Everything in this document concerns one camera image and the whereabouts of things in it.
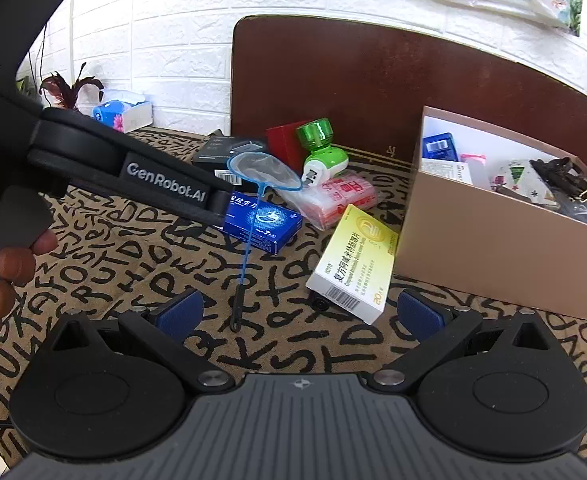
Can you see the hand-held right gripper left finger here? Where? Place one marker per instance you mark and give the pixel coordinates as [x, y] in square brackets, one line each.
[179, 310]

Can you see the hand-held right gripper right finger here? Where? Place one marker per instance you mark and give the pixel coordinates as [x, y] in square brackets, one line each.
[420, 312]

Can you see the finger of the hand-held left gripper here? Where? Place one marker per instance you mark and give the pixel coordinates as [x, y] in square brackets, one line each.
[163, 177]
[173, 208]

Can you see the yellow and white medicine box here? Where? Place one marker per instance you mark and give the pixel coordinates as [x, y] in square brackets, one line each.
[353, 260]

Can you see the beige cardboard box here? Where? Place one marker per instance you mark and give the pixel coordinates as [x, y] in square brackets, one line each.
[473, 232]

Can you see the blue medicine box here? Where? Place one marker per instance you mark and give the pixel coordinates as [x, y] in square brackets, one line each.
[268, 227]

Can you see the small blue net scoop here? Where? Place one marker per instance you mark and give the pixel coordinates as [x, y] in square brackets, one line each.
[266, 170]

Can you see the black box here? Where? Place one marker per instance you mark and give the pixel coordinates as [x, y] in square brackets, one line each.
[213, 152]

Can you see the letter printed blanket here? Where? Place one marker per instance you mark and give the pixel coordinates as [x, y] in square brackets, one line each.
[123, 270]

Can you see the dark red plant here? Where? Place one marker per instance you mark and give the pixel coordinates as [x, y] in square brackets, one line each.
[66, 90]

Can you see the blue tissue box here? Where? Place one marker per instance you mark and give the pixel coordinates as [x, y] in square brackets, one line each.
[123, 112]

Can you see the small black object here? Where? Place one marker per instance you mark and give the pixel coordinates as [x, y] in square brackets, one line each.
[319, 303]

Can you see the red box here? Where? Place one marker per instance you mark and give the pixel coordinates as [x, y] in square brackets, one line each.
[283, 142]

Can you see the red printed plastic packet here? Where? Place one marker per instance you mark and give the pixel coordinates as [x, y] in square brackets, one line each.
[341, 195]

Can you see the green plug-in mosquito repellent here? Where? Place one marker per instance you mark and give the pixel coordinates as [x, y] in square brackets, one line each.
[323, 160]

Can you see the pink item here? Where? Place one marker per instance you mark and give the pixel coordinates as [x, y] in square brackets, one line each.
[473, 159]

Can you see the patterned white pouch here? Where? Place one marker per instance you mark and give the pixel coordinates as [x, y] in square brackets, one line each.
[518, 180]

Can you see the small blue box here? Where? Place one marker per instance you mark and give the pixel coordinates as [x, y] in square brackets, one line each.
[438, 146]

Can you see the clear plastic packet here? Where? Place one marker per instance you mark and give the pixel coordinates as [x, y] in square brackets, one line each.
[582, 212]

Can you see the brown wooden headboard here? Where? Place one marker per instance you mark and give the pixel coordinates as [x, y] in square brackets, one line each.
[348, 75]

